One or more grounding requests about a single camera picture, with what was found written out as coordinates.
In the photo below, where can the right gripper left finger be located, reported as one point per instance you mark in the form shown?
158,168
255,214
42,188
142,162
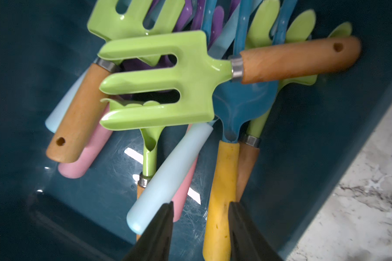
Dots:
155,242

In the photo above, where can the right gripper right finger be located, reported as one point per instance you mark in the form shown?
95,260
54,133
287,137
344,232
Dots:
247,243

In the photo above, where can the light blue fork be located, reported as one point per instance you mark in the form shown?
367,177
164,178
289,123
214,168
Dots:
170,176

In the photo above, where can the teal plastic storage box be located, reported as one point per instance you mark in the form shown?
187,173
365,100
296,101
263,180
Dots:
321,189

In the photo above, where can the teal fork yellow handle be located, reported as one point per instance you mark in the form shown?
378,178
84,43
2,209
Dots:
217,245

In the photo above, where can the green wide fork wooden handle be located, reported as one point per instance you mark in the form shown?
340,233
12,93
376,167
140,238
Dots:
86,108

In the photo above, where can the purple rake pink handle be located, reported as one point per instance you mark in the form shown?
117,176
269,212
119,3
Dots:
101,135

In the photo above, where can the light blue rake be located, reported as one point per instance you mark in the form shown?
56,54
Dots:
55,118

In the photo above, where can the green trowel wooden handle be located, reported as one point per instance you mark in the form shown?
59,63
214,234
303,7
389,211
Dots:
150,139

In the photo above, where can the green rake wooden handle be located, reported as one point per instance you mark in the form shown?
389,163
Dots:
281,49

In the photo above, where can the purple tool pink handle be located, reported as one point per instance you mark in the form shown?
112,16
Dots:
186,186

